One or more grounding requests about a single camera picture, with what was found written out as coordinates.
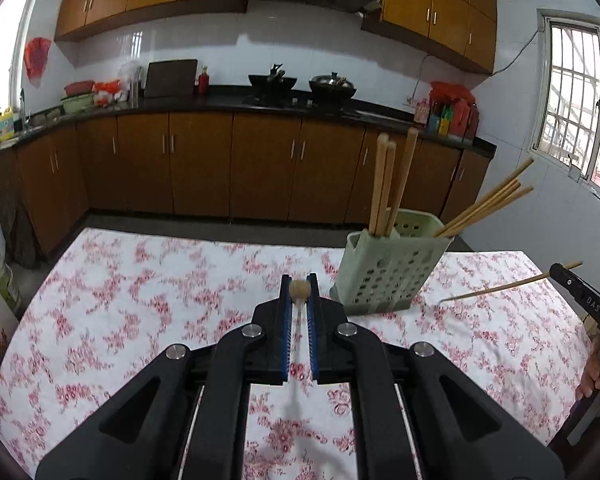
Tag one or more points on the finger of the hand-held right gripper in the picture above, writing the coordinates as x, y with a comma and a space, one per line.
565, 280

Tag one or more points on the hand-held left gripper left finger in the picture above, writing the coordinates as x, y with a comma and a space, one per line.
286, 340

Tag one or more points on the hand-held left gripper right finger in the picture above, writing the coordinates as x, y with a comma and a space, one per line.
314, 340

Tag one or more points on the bamboo chopstick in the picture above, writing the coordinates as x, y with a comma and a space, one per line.
510, 195
500, 195
387, 185
401, 185
378, 185
520, 196
300, 290
500, 287

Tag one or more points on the green perforated utensil holder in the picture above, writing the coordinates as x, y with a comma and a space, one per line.
351, 265

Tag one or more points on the wooden chopsticks bundle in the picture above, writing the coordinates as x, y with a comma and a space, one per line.
505, 182

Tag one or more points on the person's right hand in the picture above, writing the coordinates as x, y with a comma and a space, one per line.
587, 375

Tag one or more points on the red floral tablecloth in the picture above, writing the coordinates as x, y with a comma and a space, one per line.
130, 310

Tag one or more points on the barred window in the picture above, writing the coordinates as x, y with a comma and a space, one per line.
575, 90

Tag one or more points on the wooden base cabinets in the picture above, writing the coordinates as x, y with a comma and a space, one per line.
200, 160

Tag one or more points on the black gas stove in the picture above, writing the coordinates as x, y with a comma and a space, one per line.
280, 101

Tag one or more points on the black pot with lid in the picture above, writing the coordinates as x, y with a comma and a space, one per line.
332, 90

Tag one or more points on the black kitchen countertop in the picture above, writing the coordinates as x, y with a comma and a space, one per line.
190, 105

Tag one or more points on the black wok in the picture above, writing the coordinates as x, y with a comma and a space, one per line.
272, 85

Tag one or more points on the red bottle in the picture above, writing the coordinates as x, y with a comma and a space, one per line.
203, 82

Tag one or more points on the dark cutting board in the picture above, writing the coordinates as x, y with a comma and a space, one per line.
170, 80

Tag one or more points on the dark hanging cloth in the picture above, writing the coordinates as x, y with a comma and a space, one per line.
20, 235

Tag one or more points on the red and white plastic bag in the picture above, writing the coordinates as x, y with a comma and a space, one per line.
110, 92

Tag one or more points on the green basin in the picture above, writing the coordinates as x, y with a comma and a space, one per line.
77, 104

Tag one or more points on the red basin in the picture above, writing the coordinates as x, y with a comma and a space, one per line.
79, 88

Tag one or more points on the yellow detergent bottle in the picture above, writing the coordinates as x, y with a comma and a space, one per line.
6, 125

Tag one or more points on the steel faucet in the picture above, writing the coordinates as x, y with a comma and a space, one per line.
22, 105

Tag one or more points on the hanging red plastic bag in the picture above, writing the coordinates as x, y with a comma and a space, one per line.
36, 57

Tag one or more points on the bright window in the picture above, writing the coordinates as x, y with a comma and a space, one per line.
10, 35

